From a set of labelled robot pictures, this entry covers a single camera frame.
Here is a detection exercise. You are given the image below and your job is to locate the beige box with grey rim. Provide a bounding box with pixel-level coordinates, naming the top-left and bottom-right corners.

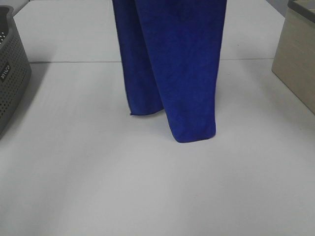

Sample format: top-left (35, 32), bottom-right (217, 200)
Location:
top-left (272, 0), bottom-right (315, 112)

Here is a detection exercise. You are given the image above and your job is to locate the blue microfibre towel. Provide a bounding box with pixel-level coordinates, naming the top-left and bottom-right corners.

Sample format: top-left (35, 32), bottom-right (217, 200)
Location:
top-left (113, 0), bottom-right (226, 143)

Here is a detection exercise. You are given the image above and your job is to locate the grey perforated plastic basket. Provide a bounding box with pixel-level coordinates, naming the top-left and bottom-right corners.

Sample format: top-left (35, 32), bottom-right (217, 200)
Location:
top-left (0, 5), bottom-right (32, 137)

